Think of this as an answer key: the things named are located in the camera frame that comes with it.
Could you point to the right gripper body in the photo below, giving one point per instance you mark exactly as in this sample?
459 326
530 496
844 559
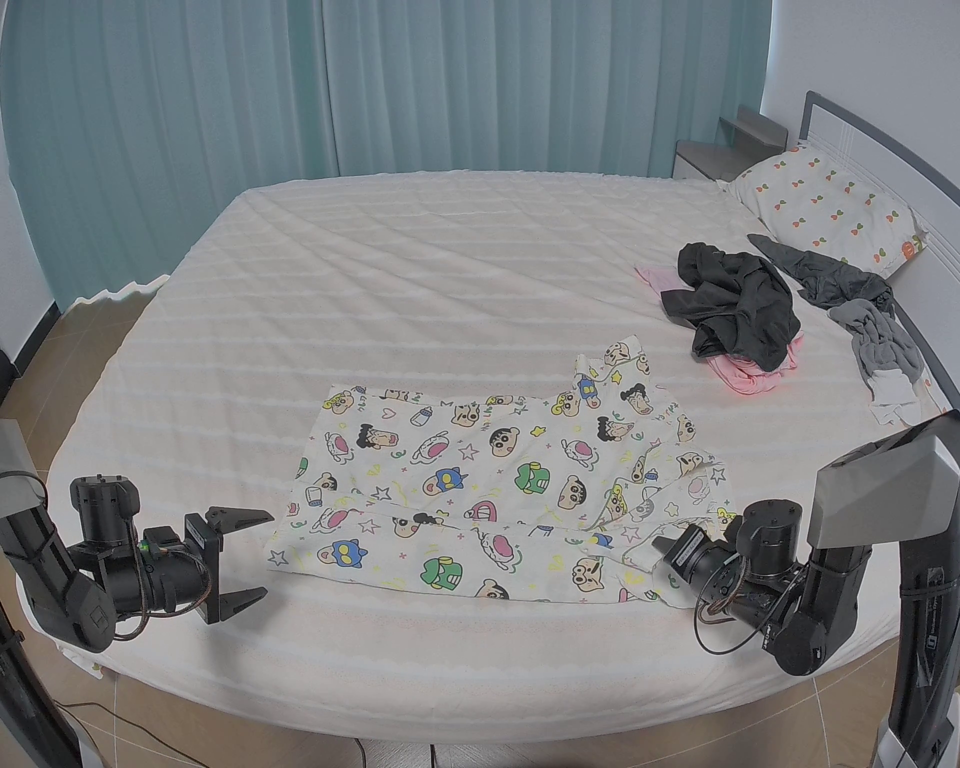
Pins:
705 562

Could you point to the bed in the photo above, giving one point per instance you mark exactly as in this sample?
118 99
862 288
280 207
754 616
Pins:
450 262

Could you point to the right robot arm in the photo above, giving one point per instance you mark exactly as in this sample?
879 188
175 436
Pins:
885 487

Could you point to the grey bedside table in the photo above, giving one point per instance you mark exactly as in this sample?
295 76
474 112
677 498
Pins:
705 157

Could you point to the white printed pyjama top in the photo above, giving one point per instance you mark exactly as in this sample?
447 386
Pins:
450 487

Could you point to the white printed pillow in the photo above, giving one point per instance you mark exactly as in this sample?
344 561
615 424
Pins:
825 202

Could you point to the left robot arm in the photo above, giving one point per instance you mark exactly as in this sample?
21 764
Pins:
101 510

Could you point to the light grey garment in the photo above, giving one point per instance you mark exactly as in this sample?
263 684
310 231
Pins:
877 337

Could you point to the dark grey garment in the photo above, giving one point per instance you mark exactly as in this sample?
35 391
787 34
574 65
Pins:
825 274

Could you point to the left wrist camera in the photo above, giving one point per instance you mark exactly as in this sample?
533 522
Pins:
159 541

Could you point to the black garment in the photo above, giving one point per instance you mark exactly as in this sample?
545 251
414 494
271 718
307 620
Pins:
735 300

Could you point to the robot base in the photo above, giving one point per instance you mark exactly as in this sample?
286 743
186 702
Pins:
892 750

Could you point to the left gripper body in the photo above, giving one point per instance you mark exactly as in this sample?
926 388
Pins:
176 589

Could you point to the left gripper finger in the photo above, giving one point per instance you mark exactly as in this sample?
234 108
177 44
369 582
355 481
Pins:
229 520
231 606

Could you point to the white garment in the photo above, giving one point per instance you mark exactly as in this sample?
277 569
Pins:
896 397

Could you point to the pink garment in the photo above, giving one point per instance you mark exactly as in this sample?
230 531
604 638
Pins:
742 379

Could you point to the blue-green curtain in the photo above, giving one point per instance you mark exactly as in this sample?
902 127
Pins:
165 150
525 82

